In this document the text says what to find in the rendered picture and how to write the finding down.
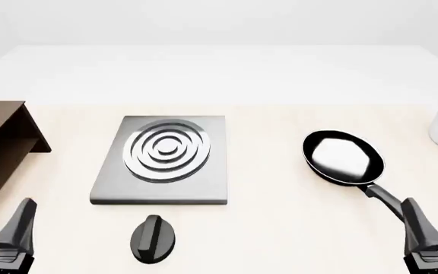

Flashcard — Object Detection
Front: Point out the round black stove knob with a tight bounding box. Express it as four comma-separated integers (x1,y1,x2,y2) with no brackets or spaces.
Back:
129,214,176,265

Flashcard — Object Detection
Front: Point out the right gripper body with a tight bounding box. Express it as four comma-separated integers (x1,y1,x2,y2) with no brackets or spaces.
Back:
405,247,438,274

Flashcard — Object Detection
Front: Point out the dark brown wooden cabinet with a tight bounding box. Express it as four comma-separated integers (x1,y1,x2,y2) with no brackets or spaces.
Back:
0,100,52,236

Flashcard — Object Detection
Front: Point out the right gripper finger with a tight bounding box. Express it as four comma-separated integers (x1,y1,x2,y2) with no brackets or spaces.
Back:
400,196,438,256

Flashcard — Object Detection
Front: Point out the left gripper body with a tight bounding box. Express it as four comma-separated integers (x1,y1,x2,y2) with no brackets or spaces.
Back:
0,247,36,274

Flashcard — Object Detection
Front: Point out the flat grey stove plate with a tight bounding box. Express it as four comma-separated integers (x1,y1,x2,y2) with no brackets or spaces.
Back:
89,114,229,206

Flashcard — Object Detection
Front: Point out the black frying pan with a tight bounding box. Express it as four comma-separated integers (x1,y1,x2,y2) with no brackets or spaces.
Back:
302,129,408,223

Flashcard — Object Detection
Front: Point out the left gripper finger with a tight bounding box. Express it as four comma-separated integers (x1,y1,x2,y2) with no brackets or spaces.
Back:
0,196,38,256

